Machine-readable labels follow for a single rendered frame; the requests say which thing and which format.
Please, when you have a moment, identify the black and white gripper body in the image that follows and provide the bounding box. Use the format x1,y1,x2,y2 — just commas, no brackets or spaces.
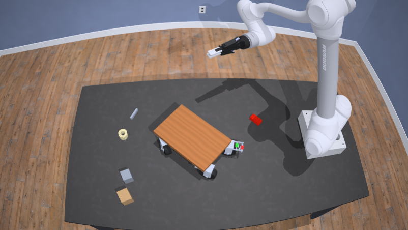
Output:
234,35,250,49

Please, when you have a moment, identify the red toy building brick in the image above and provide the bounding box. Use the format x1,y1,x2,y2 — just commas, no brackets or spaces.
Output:
250,114,262,126

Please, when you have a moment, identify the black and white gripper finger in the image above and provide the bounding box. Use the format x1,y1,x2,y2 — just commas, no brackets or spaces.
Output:
208,36,241,56
207,47,239,59

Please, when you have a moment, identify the pale yellow tape roll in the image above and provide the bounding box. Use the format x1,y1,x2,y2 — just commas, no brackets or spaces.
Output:
118,129,128,140

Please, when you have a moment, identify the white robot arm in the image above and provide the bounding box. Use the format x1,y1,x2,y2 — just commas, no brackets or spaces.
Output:
237,0,356,155

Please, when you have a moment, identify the tan cardboard box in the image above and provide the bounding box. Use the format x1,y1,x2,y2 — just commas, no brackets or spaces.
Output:
117,188,134,206

